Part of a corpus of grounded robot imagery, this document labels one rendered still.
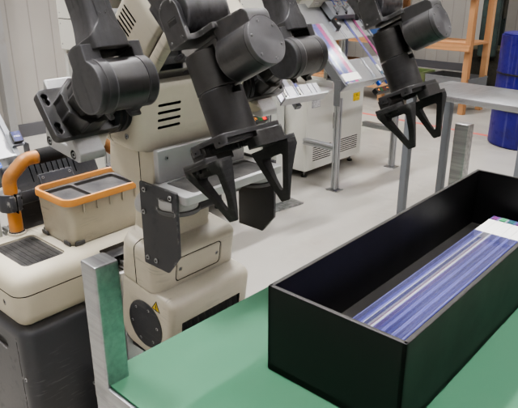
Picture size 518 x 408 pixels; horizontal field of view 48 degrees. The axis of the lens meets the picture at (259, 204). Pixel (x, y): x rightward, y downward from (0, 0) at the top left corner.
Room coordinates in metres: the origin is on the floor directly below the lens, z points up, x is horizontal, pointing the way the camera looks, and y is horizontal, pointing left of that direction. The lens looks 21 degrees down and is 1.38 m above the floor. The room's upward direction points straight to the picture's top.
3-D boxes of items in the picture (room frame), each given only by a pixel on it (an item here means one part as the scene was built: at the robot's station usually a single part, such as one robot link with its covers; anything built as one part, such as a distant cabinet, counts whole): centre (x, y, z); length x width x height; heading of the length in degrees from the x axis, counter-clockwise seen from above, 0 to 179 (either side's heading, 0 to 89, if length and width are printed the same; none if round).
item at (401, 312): (0.73, -0.26, 0.98); 0.51 x 0.07 x 0.03; 138
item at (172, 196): (1.06, 0.10, 0.99); 0.28 x 0.16 x 0.22; 138
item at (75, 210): (1.33, 0.40, 0.87); 0.23 x 0.15 x 0.11; 138
